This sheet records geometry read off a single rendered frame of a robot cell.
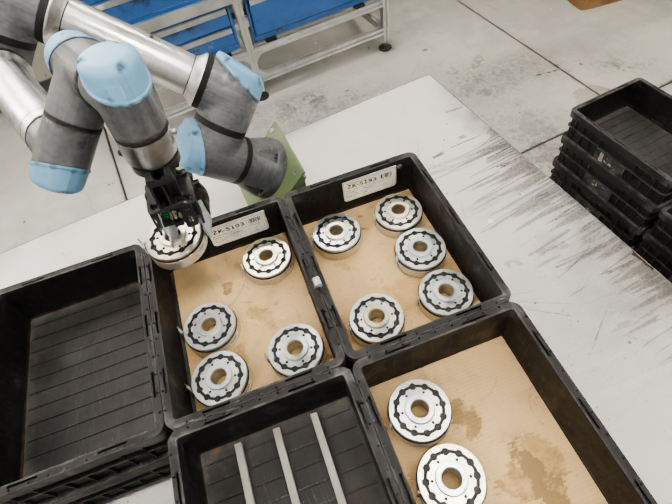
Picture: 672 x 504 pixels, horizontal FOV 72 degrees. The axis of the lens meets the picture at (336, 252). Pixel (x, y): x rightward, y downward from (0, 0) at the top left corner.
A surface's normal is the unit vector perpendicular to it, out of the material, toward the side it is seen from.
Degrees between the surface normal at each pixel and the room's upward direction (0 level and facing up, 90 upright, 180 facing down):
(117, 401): 0
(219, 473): 0
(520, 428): 0
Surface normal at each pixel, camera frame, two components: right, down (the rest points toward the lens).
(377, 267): -0.11, -0.58
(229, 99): 0.25, 0.46
